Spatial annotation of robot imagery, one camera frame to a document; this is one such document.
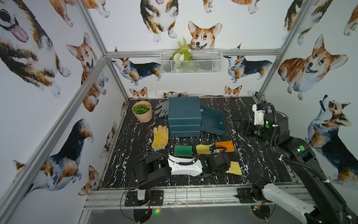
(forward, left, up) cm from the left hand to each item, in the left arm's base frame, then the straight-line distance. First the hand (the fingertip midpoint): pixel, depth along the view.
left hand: (231, 167), depth 78 cm
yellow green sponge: (+13, +14, -6) cm, 20 cm away
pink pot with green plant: (+39, +55, +5) cm, 68 cm away
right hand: (+13, 0, +27) cm, 30 cm away
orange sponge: (+16, -3, -6) cm, 18 cm away
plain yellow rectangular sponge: (+1, -3, -4) cm, 5 cm away
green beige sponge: (+13, +27, -7) cm, 31 cm away
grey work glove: (+50, +43, -5) cm, 66 cm away
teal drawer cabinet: (+25, +26, +15) cm, 39 cm away
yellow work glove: (+22, +43, -5) cm, 48 cm away
